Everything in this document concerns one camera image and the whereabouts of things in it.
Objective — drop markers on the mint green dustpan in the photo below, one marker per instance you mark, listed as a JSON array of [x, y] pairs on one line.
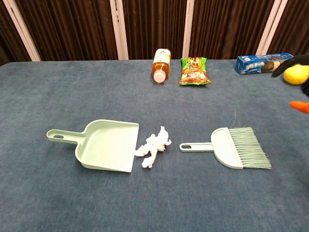
[[108, 145]]

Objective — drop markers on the amber tea bottle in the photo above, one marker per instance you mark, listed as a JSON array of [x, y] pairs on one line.
[[160, 65]]

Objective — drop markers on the green snack bag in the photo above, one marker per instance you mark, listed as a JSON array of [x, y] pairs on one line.
[[193, 72]]

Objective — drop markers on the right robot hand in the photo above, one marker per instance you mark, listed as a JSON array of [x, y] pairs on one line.
[[297, 60]]

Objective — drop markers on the blue Oreo cookie box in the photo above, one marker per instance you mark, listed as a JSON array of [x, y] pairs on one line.
[[251, 64]]

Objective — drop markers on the dark brown curtain panel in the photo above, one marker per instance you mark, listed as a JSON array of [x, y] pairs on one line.
[[154, 24], [72, 29], [7, 38], [229, 29], [297, 24]]

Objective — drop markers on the mint green hand brush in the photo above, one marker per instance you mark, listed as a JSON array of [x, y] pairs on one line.
[[224, 147]]

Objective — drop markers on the white screen frame post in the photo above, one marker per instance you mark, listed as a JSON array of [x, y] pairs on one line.
[[21, 29], [188, 29], [270, 26], [119, 29]]

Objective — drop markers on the yellow pear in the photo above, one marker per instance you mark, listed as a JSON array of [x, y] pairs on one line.
[[295, 76]]

